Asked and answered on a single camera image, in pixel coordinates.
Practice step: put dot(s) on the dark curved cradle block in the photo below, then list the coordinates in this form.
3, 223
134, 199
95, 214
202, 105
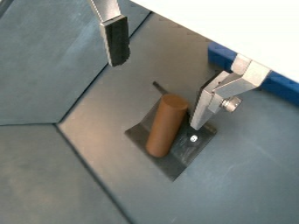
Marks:
187, 145

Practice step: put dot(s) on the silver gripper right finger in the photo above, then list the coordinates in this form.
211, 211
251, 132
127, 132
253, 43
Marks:
219, 93

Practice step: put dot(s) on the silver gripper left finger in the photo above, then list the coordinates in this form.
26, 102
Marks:
114, 30

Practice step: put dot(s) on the blue shape sorter board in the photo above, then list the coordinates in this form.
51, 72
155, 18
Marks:
275, 83

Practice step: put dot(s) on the brown cylinder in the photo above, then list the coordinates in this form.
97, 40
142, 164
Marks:
167, 121

